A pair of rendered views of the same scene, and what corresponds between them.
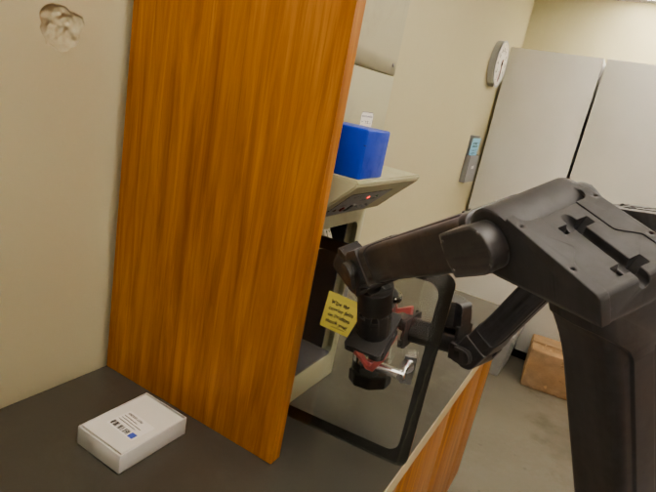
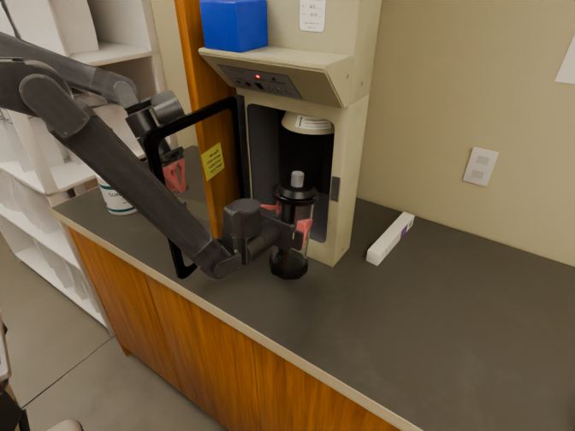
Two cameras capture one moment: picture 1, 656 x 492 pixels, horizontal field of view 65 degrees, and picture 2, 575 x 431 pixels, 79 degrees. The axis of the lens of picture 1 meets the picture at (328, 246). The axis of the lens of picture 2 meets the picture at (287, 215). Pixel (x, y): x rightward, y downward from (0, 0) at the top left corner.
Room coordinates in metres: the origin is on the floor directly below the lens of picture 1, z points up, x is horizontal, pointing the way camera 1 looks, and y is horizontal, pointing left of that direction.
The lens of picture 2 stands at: (1.20, -0.83, 1.64)
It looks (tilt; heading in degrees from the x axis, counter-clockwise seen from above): 35 degrees down; 97
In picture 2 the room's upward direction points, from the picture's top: straight up
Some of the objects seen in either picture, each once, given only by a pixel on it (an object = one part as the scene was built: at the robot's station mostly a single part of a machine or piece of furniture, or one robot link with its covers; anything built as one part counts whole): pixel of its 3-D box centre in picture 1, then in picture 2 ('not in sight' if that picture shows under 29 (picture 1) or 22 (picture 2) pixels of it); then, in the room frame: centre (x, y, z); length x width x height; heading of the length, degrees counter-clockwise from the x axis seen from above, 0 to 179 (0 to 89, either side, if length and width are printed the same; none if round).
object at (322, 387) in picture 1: (353, 348); (206, 188); (0.91, -0.09, 1.19); 0.30 x 0.01 x 0.40; 68
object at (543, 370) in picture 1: (556, 367); not in sight; (3.30, -1.72, 0.14); 0.41 x 0.33 x 0.29; 69
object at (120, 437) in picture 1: (134, 430); not in sight; (0.85, 0.30, 0.96); 0.16 x 0.12 x 0.04; 152
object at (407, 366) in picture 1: (386, 364); not in sight; (0.85, -0.15, 1.20); 0.10 x 0.05 x 0.03; 68
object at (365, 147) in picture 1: (351, 149); (234, 24); (0.99, -0.01, 1.56); 0.10 x 0.10 x 0.09; 63
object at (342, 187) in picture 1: (363, 194); (272, 77); (1.08, -0.05, 1.46); 0.32 x 0.12 x 0.10; 153
